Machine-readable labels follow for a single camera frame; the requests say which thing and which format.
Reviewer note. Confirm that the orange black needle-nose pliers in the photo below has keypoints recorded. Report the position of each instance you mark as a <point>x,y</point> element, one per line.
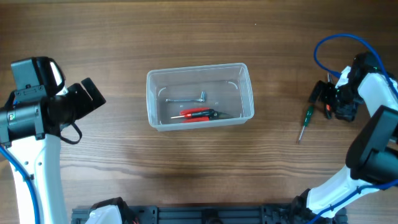
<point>327,107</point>

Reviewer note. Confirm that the silver socket wrench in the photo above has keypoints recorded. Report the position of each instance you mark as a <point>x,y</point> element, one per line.
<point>201,99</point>

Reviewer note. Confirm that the clear plastic storage container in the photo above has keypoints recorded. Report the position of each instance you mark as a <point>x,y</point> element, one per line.
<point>227,86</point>

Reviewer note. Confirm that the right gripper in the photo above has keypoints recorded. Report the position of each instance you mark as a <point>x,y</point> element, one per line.
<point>347,113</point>

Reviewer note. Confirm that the green handled screwdriver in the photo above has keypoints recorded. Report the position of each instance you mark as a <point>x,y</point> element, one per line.
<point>307,118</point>

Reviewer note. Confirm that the black red screwdriver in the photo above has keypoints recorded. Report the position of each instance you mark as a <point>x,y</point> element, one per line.
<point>196,113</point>

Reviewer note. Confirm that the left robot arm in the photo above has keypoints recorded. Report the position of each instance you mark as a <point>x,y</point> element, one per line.
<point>32,120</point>

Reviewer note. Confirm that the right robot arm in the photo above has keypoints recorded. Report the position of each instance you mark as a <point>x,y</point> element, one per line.
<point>370,165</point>

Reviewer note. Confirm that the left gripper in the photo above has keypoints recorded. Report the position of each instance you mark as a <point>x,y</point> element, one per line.
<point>78,91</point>

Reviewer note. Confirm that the red handled snips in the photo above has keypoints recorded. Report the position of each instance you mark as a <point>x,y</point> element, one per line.
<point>220,115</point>

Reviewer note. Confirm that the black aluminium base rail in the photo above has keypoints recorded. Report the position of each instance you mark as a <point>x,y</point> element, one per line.
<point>264,214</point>

